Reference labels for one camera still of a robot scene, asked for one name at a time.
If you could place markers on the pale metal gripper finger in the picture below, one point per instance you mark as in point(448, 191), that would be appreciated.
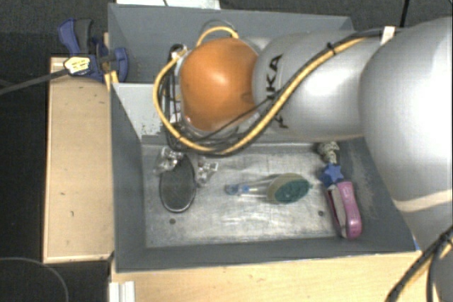
point(166, 162)
point(205, 171)

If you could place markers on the black-rimmed oval mirror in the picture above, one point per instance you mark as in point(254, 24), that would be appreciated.
point(177, 189)

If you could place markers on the grey metal bin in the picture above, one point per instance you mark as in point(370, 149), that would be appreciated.
point(247, 222)

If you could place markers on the pale wood board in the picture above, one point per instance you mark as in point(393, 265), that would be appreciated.
point(79, 166)

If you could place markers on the blue star toy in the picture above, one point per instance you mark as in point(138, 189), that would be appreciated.
point(331, 175)

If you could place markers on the purple stapler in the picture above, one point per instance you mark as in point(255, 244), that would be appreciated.
point(350, 212)

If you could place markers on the black cylinder on white bracket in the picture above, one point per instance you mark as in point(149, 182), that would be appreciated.
point(177, 50)

